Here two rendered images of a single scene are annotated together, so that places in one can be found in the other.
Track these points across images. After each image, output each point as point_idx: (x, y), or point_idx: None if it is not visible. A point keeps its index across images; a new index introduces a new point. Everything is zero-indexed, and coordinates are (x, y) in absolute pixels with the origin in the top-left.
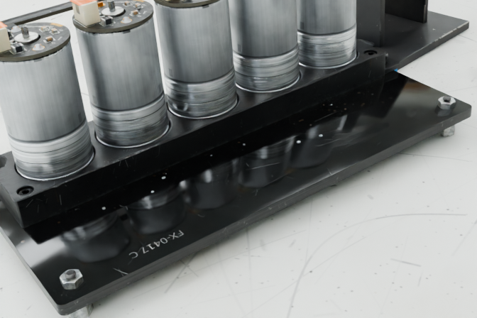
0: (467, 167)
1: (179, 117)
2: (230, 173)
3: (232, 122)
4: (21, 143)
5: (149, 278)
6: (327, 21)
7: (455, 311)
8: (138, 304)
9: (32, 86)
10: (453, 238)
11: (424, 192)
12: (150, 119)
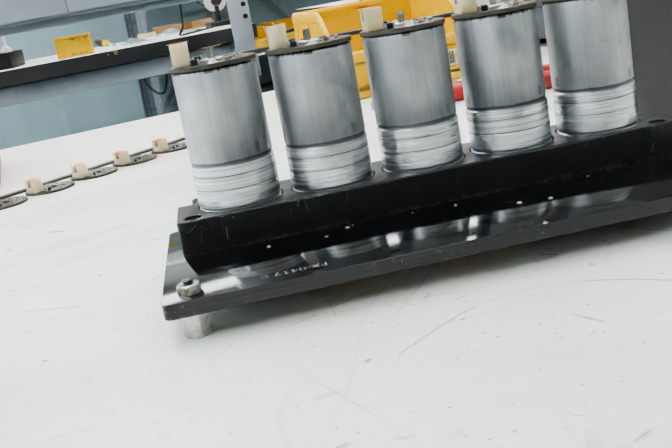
0: None
1: (386, 172)
2: (419, 225)
3: (445, 179)
4: (196, 168)
5: (286, 314)
6: (584, 72)
7: (616, 362)
8: (258, 331)
9: (202, 100)
10: (671, 301)
11: (666, 262)
12: (339, 160)
